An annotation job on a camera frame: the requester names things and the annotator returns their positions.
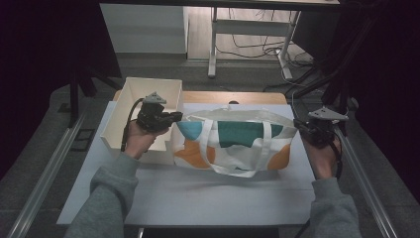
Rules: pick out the person's left hand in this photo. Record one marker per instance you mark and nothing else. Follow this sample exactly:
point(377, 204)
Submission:
point(137, 142)

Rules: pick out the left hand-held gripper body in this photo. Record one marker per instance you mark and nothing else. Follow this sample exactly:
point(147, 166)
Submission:
point(152, 117)

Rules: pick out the black metal stand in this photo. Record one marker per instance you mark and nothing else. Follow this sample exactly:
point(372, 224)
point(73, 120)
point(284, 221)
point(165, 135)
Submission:
point(340, 89)
point(74, 95)

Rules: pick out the person's right hand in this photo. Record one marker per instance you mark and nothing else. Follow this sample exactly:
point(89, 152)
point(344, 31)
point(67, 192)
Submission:
point(325, 162)

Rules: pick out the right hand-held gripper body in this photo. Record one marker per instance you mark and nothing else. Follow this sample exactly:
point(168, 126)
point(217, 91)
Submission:
point(318, 132)

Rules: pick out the white desk frame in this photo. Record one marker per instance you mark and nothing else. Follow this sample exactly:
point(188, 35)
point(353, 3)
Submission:
point(251, 27)

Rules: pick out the white table mat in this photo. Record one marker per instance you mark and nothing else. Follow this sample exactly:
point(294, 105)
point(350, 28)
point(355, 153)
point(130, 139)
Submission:
point(198, 205)

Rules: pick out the black floor plate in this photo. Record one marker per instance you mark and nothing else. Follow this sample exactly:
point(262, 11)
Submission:
point(75, 145)

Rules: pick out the aluminium rail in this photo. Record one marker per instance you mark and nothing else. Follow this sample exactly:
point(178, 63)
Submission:
point(363, 185)
point(46, 178)

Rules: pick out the white storage box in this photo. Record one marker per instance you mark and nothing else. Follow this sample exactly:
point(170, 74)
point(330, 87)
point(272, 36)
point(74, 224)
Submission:
point(148, 86)

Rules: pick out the white cabinet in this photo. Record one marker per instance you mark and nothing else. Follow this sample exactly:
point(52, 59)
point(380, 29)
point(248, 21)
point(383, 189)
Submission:
point(142, 29)

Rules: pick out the white tote bag coloured patches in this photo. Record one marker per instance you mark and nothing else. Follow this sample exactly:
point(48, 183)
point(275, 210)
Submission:
point(241, 145)

